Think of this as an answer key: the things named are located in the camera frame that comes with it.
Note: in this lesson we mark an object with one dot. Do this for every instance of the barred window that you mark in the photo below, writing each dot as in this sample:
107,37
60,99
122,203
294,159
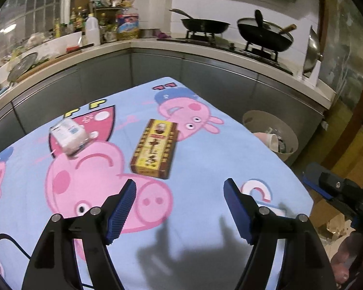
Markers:
27,6

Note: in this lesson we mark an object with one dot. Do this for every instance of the person's right hand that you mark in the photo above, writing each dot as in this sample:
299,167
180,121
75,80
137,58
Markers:
343,259

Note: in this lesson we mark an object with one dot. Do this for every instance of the kitchen counter with grey cabinets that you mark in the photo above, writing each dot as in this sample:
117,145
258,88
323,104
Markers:
169,66

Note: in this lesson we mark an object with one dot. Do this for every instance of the small metal bowl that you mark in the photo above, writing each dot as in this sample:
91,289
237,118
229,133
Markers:
148,33

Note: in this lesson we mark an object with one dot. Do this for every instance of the torn cardboard piece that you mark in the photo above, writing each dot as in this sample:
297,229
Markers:
335,225

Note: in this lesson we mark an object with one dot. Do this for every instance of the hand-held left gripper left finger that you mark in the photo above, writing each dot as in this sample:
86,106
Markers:
121,211

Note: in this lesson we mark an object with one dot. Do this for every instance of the black wok with lid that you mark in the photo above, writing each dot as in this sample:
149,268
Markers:
266,37

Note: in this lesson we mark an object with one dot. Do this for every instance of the row of sauce bottles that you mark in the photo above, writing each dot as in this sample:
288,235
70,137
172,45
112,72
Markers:
72,25

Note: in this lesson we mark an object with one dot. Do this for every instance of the glass pot lid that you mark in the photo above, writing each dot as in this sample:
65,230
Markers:
22,66

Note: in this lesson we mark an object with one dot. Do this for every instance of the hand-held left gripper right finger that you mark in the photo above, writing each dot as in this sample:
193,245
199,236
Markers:
239,211

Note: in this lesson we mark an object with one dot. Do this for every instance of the yellow cooking oil bottle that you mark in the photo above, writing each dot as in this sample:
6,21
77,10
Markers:
127,25

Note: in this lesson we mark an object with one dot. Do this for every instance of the pink and white tissue pack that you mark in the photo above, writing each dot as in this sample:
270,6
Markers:
69,136

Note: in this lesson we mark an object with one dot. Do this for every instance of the pink paper cup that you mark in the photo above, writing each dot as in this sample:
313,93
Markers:
266,140

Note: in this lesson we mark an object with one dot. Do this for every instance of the gas stove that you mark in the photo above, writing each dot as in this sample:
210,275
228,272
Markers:
230,48

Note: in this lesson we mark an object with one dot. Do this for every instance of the stainless steel wok lid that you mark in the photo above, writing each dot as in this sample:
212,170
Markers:
311,51

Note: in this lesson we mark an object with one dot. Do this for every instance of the blue cartoon pig printed blanket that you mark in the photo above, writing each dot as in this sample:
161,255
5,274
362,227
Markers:
199,163

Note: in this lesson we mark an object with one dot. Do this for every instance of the white plastic jug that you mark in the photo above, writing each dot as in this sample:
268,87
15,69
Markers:
93,31

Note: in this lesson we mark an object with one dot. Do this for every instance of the white basin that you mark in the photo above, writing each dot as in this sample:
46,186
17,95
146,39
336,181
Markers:
60,43

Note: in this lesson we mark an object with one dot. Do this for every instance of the long wooden cutting board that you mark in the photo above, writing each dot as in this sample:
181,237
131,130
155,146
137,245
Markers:
48,62

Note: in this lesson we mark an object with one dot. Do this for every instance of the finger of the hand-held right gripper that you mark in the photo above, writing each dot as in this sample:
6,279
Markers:
316,187

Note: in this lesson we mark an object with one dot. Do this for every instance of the beige round bin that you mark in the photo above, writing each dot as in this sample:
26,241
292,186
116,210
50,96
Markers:
254,120

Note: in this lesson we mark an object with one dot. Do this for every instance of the yellow and brown cardboard box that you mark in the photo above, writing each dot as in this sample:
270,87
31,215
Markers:
152,151

